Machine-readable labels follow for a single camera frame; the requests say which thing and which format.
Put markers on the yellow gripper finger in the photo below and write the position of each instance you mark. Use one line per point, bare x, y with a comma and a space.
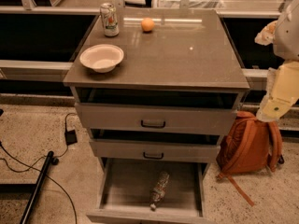
266, 36

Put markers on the clear plastic water bottle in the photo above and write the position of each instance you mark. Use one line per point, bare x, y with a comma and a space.
158, 192

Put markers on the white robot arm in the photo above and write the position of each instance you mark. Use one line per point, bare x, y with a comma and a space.
282, 85

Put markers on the top grey drawer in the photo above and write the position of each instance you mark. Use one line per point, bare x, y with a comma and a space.
183, 111

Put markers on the grey drawer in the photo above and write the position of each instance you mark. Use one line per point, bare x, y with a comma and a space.
183, 111
175, 146
127, 185

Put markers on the grey drawer cabinet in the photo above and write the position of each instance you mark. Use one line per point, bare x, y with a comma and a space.
185, 51

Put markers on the middle grey drawer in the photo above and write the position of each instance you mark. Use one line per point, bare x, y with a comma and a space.
175, 146

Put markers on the bottom grey drawer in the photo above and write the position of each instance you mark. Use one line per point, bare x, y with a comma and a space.
127, 185

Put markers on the orange backpack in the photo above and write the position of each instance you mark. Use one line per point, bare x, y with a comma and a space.
250, 146

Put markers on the orange fruit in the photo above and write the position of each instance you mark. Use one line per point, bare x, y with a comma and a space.
147, 25

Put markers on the white green soda can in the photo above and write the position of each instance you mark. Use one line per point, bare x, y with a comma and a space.
109, 19

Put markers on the white paper bowl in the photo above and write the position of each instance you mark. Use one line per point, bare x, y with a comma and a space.
101, 58

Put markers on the black power adapter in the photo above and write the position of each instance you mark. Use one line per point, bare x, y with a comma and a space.
70, 137

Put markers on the black pole on floor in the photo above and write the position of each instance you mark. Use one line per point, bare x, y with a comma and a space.
37, 188

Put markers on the black top drawer handle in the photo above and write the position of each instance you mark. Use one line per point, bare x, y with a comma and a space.
154, 124

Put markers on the black drawer handle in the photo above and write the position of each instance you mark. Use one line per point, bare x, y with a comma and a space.
154, 124
148, 156

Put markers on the black middle drawer handle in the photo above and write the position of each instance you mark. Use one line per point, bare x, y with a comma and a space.
148, 156

